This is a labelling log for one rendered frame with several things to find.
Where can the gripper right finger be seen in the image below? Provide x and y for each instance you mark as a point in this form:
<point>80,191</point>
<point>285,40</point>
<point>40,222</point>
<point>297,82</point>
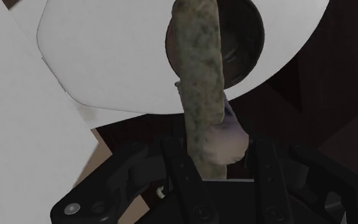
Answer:
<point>270,183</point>

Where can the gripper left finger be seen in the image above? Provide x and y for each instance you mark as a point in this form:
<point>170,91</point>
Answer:
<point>183,181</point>

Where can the mottled green stick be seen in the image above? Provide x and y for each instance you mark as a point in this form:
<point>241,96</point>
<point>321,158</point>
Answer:
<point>202,77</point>

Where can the white toilet paper roll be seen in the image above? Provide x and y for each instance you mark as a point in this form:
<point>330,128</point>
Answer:
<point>110,59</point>

